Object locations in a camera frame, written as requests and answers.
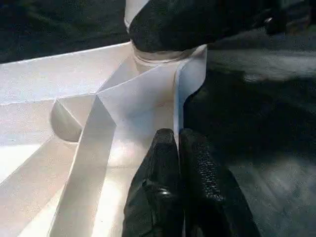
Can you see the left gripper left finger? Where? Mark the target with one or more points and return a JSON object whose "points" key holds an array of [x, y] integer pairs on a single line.
{"points": [[155, 192]]}

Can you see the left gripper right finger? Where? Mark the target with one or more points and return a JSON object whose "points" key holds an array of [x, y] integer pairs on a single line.
{"points": [[212, 197]]}

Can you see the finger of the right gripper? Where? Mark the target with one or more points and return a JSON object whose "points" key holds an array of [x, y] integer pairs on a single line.
{"points": [[197, 24]]}

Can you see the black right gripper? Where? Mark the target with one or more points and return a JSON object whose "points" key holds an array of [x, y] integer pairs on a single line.
{"points": [[291, 15]]}

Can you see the white plastic table leg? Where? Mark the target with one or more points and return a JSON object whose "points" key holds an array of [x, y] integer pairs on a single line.
{"points": [[158, 55]]}

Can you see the white plastic table top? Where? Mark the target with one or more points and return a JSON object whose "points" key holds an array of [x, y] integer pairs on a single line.
{"points": [[74, 123]]}

